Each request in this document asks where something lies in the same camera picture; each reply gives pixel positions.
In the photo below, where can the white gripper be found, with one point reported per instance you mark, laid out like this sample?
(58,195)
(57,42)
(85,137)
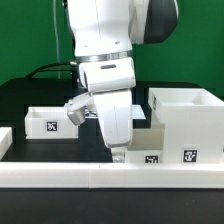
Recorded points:
(108,85)

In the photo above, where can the white front drawer tray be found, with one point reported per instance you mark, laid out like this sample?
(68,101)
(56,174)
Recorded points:
(147,146)

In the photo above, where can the white drawer tray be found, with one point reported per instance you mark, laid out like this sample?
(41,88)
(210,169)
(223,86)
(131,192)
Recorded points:
(147,146)
(49,123)

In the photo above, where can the white drawer cabinet box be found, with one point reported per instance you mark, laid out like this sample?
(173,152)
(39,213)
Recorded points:
(193,121)

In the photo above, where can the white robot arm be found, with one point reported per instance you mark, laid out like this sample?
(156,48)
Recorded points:
(104,32)

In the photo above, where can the white base tag plate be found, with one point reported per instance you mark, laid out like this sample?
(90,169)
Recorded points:
(137,113)

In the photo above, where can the white front fence wall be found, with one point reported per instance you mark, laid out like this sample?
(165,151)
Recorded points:
(112,175)

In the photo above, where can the white fence wall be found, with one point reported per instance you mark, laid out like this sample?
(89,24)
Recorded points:
(112,175)
(5,140)

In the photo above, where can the white left fence wall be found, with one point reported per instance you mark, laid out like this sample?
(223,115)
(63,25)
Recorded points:
(5,140)

